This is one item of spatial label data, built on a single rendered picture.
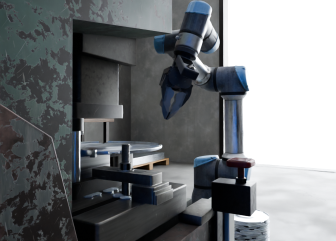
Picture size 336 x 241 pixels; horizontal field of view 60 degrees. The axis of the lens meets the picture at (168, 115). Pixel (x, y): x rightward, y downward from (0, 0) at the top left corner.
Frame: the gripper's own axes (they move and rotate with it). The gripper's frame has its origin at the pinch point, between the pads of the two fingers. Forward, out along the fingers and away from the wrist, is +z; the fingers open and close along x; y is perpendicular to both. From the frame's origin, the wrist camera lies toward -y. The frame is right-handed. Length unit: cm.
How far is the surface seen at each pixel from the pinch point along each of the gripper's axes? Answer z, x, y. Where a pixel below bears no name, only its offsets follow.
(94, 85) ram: 0.8, 22.3, -13.3
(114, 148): 12.9, 12.4, -5.5
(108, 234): 24.2, 13.9, -33.0
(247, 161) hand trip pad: 6.2, -15.4, -20.2
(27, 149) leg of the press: 13, 28, -47
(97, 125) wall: 8, -28, 477
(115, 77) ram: -3.3, 18.3, -8.8
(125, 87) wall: -87, -62, 533
